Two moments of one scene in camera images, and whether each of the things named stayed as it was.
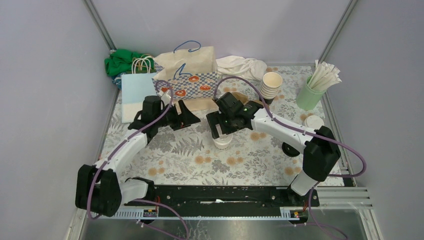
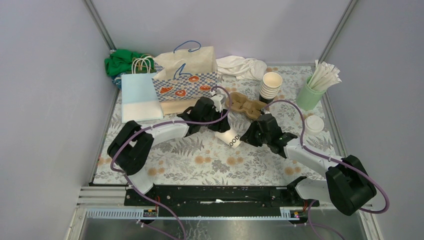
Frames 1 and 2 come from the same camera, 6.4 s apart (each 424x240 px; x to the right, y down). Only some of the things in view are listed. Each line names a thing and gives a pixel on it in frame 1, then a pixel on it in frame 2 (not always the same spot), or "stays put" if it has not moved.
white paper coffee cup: x=222 y=142 -> x=231 y=137
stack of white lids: x=314 y=121 stays put
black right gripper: x=215 y=118 -> x=248 y=137
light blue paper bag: x=135 y=88 stays put
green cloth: x=126 y=61 stays put
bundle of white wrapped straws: x=325 y=76 stays put
